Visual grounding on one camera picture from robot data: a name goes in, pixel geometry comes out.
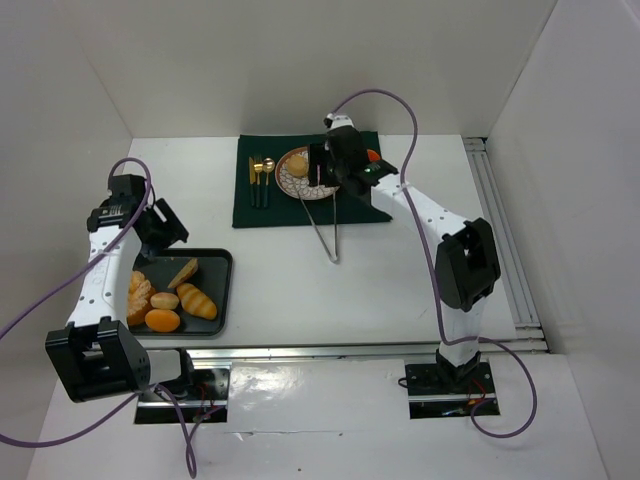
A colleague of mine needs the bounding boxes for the gold fork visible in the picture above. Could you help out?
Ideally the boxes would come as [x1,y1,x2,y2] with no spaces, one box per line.
[249,155,263,208]

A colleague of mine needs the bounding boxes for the peeled orange fruit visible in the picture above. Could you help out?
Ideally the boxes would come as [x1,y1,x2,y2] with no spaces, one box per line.
[127,271,156,326]

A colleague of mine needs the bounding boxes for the small round bun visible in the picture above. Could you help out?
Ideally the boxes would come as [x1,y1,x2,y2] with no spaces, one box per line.
[149,292,180,310]

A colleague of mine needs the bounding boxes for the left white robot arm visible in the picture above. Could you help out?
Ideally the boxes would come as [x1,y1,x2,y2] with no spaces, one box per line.
[45,174,193,402]

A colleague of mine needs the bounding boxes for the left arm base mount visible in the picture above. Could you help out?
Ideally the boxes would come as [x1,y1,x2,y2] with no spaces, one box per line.
[134,365,230,425]

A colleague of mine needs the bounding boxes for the orange mug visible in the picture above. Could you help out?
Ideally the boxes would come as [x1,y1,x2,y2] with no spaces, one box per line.
[367,149,381,162]

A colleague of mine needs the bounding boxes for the sliced baguette piece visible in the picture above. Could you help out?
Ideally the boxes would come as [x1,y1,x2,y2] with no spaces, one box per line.
[167,258,199,289]

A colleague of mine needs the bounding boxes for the patterned ceramic plate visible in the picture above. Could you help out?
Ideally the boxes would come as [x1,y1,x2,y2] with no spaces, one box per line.
[275,147,338,201]

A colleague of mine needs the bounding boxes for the black tray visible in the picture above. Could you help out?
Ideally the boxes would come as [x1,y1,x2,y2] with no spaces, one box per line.
[130,248,233,338]

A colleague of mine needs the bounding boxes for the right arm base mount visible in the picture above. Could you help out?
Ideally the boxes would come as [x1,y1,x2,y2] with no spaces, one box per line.
[397,362,500,420]

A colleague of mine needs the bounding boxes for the gold spoon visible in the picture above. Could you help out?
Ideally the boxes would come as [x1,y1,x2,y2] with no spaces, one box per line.
[262,158,276,208]

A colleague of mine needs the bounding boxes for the aluminium rail frame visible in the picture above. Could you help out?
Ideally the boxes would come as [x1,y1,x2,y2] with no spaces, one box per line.
[462,137,550,354]

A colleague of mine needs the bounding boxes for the dark green placemat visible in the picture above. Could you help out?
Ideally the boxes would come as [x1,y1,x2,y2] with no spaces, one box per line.
[232,134,391,229]

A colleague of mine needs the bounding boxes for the metal tongs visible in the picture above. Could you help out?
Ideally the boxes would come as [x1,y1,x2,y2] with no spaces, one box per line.
[296,187,341,265]

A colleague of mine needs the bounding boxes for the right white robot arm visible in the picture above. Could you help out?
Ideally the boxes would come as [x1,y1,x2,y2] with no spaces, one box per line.
[307,123,501,385]

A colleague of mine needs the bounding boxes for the orange oval bread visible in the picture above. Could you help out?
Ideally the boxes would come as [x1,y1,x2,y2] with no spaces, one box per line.
[145,309,181,333]

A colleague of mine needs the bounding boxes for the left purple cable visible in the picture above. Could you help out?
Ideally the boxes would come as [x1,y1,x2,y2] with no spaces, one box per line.
[0,157,199,480]

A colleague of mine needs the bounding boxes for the striped bread loaf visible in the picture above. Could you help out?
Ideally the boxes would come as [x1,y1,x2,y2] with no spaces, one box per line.
[176,283,218,320]

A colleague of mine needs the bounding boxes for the round bread bun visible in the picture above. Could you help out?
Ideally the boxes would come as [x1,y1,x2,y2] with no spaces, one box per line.
[285,153,309,178]

